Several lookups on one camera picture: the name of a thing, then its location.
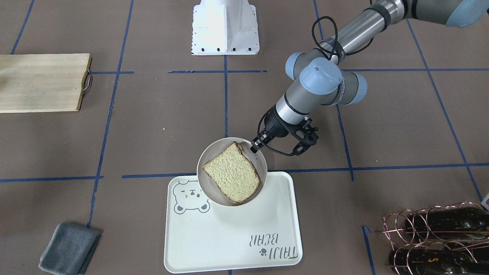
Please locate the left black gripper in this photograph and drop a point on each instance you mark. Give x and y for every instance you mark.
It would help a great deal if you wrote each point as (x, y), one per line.
(275, 126)

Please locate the bread slice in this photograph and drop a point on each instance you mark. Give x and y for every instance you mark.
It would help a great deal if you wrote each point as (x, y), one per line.
(241, 148)
(233, 174)

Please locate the white round plate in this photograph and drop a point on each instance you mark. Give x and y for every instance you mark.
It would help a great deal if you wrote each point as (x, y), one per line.
(207, 184)

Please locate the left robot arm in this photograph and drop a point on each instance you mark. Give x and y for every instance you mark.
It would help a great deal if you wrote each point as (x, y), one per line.
(317, 80)

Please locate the white bear tray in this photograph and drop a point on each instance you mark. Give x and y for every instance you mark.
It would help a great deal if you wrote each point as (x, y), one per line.
(202, 235)

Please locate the bread slice under egg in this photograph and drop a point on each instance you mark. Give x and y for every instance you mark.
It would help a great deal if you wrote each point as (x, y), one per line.
(241, 148)

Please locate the grey folded cloth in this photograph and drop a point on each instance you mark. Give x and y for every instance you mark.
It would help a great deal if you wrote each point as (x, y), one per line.
(70, 249)

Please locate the dark green wine bottle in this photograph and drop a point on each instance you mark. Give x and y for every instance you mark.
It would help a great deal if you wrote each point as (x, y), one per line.
(465, 223)

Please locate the wooden cutting board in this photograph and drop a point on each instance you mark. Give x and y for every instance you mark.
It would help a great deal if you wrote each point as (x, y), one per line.
(44, 82)

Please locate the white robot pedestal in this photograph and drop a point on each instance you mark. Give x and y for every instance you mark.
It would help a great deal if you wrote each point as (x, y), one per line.
(225, 27)

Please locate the copper wire bottle rack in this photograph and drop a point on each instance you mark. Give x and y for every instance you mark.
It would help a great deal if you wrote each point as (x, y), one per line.
(439, 240)

